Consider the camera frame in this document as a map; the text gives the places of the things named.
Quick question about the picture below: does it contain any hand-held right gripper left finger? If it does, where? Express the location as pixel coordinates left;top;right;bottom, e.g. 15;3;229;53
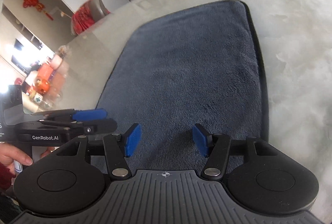
53;124;142;180

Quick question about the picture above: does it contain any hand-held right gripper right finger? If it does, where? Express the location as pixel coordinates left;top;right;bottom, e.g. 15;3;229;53
192;124;282;180

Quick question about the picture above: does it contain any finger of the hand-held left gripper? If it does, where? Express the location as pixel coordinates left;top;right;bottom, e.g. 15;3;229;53
39;118;118;134
31;108;108;122

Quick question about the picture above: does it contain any black-edged towel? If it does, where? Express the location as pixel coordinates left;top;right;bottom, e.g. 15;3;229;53
89;0;269;171

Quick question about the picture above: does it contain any person's left forearm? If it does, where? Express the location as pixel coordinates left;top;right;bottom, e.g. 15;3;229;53
0;163;14;191

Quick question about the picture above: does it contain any person's left hand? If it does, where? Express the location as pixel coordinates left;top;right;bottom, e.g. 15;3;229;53
0;142;34;175

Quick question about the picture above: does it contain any orange gift box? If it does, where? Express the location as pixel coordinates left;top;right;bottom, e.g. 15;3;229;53
36;63;56;92

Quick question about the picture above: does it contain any red patterned cloth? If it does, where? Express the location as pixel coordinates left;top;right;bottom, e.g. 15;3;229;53
71;5;100;36

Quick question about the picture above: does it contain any grey-brown chair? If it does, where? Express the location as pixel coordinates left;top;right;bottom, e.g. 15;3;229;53
88;0;112;21

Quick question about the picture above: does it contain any red knot ornament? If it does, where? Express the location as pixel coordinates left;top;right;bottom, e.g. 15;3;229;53
21;0;54;21

